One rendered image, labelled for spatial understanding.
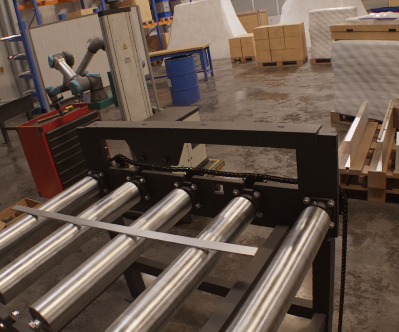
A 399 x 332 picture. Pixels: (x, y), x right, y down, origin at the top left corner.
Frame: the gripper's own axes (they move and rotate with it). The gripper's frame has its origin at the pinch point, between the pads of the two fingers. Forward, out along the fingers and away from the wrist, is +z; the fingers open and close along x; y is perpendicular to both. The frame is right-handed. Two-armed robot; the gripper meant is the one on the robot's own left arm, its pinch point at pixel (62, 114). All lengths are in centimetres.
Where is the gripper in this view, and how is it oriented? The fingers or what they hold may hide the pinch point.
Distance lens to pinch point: 377.3
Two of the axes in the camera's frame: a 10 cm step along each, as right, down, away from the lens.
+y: -8.9, 4.3, -1.7
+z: 3.1, 8.2, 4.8
